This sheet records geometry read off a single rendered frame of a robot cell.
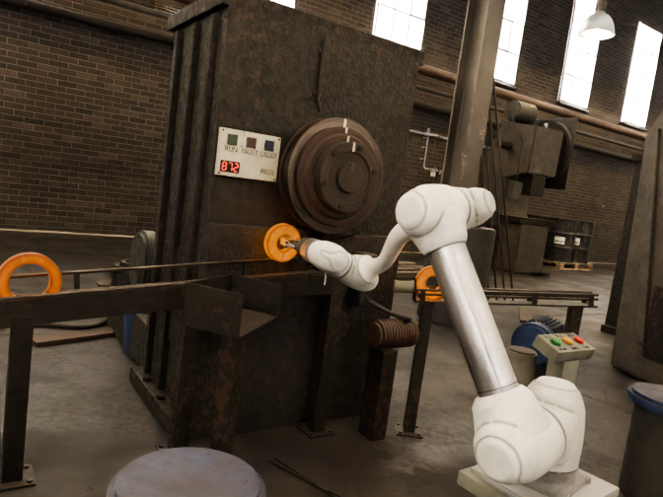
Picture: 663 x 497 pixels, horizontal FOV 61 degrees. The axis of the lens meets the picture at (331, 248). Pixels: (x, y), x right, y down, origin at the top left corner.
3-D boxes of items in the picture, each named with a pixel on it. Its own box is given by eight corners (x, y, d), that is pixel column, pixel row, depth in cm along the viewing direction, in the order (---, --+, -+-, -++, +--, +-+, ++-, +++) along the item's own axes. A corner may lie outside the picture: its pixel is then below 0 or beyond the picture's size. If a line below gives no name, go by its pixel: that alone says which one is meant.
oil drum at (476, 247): (403, 312, 521) (416, 217, 511) (448, 311, 554) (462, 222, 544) (448, 330, 472) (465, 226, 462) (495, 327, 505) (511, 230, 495)
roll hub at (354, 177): (309, 208, 220) (318, 136, 217) (365, 214, 236) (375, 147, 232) (317, 210, 215) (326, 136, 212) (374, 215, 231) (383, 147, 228)
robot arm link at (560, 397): (589, 460, 150) (599, 381, 148) (563, 483, 137) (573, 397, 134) (530, 438, 161) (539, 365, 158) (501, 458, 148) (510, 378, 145)
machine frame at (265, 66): (126, 377, 279) (161, 14, 260) (310, 362, 340) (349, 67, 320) (174, 443, 219) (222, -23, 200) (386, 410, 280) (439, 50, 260)
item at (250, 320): (164, 498, 182) (186, 282, 174) (209, 464, 207) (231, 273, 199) (217, 519, 175) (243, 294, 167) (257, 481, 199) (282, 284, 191)
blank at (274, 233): (263, 223, 219) (267, 224, 217) (298, 222, 228) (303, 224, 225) (261, 261, 222) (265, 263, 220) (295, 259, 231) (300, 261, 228)
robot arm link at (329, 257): (300, 259, 199) (326, 274, 206) (323, 270, 186) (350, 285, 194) (314, 233, 200) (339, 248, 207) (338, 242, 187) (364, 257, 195)
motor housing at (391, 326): (349, 431, 251) (366, 315, 245) (388, 425, 263) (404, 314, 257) (367, 444, 240) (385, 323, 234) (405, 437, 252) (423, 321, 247)
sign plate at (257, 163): (214, 174, 216) (219, 126, 214) (273, 181, 231) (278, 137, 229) (216, 174, 214) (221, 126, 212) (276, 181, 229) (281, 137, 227)
